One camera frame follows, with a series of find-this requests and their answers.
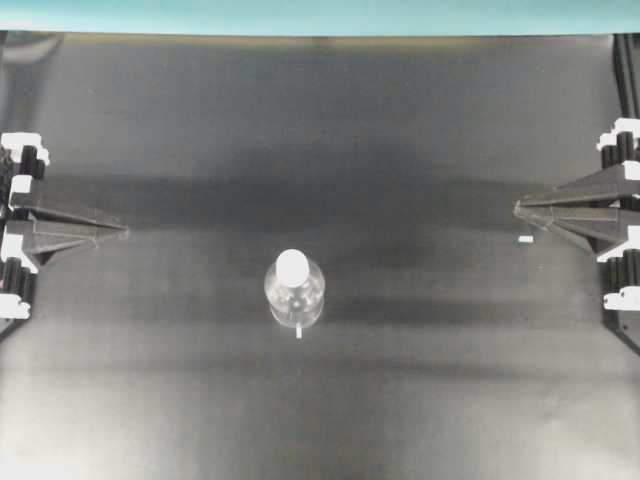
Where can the black right frame rail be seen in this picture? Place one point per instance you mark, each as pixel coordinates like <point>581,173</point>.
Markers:
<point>626,69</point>

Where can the clear plastic bottle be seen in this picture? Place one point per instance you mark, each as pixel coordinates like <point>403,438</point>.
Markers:
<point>296,308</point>

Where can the white bottle cap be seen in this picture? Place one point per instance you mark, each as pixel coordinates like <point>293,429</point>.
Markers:
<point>292,268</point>

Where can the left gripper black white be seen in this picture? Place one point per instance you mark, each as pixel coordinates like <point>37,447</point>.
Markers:
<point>79,228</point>

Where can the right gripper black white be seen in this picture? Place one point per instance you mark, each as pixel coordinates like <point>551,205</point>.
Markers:
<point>610,234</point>

